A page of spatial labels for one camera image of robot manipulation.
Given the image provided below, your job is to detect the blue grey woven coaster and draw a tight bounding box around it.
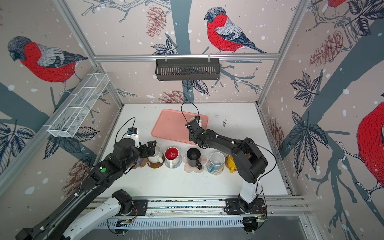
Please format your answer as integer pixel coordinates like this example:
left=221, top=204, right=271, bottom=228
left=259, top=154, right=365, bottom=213
left=165, top=159, right=183, bottom=169

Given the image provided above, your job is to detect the black hanging wire basket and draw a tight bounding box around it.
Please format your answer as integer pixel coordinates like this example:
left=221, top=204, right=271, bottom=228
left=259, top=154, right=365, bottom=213
left=155, top=58, right=221, bottom=81

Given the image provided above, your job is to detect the white wire mesh shelf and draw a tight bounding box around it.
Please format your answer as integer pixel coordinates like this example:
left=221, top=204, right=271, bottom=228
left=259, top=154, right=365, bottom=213
left=48, top=73, right=110, bottom=138

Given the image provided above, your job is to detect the blue patterned mug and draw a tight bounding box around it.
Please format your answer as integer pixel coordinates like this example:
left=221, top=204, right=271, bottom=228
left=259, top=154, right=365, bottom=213
left=207, top=152, right=225, bottom=171

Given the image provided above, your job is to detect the multicolour zigzag woven coaster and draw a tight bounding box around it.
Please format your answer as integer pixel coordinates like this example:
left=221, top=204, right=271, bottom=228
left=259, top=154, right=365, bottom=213
left=208, top=168, right=224, bottom=176

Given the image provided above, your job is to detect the red inside white mug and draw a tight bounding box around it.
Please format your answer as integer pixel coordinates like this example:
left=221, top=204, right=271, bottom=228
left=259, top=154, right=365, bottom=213
left=165, top=147, right=181, bottom=160

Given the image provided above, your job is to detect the glossy brown round coaster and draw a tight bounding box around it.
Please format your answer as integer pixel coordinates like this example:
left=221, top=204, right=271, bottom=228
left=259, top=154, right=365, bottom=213
left=147, top=160, right=164, bottom=169

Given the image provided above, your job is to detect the yellow mug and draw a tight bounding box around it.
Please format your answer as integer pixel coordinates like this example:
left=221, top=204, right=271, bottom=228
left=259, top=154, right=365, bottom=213
left=225, top=155, right=237, bottom=173

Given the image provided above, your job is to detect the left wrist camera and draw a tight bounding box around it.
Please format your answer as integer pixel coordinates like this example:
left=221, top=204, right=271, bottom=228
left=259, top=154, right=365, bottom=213
left=126, top=127, right=140, bottom=148

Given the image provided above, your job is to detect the cream mug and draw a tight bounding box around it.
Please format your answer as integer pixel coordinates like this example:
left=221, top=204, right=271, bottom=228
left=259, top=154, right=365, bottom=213
left=195, top=116, right=202, bottom=127

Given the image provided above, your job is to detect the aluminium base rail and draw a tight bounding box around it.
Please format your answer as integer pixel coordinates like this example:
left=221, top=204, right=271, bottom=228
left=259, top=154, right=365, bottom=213
left=96, top=195, right=311, bottom=233

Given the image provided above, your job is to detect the black mug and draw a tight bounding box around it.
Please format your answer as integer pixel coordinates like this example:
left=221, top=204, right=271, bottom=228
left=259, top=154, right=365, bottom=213
left=186, top=148, right=203, bottom=171

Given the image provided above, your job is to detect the pink tray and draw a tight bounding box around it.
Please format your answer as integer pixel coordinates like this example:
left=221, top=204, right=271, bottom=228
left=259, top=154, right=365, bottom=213
left=151, top=109, right=194, bottom=145

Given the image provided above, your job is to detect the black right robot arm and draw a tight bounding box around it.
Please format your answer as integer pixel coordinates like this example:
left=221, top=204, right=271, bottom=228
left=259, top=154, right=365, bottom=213
left=186, top=120, right=268, bottom=216

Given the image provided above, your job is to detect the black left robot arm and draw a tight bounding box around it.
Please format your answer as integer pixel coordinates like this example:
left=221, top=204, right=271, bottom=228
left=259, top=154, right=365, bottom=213
left=16, top=138, right=157, bottom=240

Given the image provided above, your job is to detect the pink flower shaped coaster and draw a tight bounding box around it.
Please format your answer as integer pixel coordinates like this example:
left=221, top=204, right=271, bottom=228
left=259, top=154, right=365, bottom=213
left=182, top=154, right=207, bottom=174

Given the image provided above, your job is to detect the cork flower shaped coaster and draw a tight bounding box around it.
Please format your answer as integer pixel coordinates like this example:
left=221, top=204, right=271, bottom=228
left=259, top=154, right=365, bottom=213
left=133, top=158, right=148, bottom=169

